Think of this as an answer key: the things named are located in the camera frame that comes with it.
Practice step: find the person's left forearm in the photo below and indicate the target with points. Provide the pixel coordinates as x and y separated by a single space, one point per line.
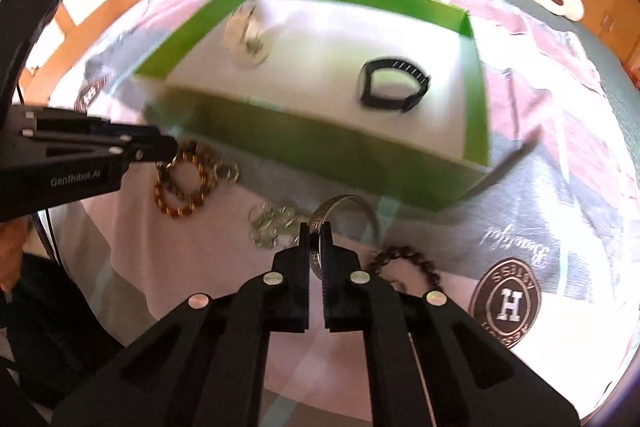
11 257

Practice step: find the printed bed sheet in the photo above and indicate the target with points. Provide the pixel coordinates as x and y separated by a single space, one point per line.
550 187

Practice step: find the black wristwatch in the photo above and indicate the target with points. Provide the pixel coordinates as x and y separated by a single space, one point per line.
372 99

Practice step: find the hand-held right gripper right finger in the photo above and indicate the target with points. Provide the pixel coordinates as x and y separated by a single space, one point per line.
328 277

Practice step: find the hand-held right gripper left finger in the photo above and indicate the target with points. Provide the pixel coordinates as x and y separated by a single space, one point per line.
303 267

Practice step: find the green cardboard box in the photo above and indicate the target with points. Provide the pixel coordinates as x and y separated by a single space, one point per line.
320 142

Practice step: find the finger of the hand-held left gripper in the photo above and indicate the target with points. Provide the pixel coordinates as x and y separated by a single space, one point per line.
155 149
100 128

